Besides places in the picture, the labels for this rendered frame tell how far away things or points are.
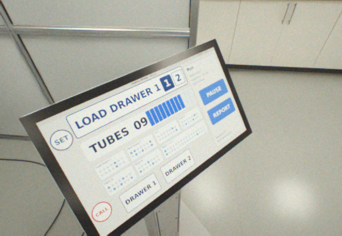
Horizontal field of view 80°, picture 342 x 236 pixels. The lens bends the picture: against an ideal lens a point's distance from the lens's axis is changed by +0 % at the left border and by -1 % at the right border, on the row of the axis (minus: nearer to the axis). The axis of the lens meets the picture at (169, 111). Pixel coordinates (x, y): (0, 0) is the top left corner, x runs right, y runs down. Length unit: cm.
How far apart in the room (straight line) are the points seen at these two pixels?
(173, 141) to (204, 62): 24
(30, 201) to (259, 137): 189
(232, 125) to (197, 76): 18
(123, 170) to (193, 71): 30
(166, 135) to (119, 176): 14
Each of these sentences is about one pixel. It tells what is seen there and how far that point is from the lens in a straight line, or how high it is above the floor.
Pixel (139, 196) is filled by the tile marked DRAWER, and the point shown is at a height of 100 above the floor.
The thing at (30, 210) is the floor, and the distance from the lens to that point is 185.
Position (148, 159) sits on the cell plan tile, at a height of 105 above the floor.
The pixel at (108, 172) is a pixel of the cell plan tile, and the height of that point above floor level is 106.
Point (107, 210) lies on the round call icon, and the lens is 50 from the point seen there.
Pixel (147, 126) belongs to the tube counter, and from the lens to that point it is 49.
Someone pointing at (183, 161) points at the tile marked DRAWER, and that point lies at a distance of 54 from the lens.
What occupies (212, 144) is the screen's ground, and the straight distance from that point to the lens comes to 59.
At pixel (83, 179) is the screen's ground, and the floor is 108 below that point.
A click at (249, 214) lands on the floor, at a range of 163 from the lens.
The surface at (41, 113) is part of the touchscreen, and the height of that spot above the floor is 119.
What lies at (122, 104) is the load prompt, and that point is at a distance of 47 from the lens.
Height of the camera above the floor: 146
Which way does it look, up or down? 44 degrees down
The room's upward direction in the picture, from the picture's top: 1 degrees counter-clockwise
